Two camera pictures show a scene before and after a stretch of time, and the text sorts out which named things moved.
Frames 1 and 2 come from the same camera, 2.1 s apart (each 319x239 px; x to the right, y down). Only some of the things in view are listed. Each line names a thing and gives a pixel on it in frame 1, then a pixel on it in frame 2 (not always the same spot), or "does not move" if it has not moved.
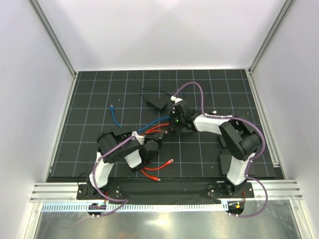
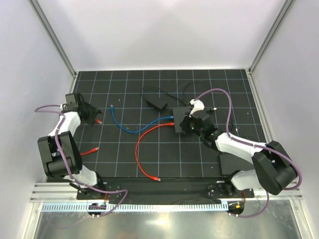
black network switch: x=178 y=121 does not move
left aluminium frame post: x=54 y=37 does not move
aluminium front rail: x=63 y=191 does not move
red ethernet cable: x=170 y=161 → x=96 y=149
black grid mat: x=188 y=123 does not move
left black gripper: x=157 y=136 → x=93 y=112
